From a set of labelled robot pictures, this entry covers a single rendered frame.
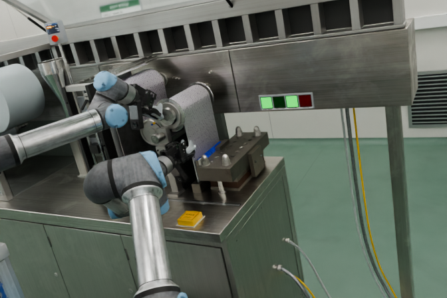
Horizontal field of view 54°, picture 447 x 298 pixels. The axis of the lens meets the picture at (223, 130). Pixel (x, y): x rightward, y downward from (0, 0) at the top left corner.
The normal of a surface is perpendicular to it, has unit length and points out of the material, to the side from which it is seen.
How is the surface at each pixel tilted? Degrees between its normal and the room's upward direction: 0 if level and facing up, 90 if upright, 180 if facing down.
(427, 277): 0
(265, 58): 90
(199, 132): 90
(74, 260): 90
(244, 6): 90
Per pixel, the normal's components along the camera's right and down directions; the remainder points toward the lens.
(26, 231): -0.46, 0.36
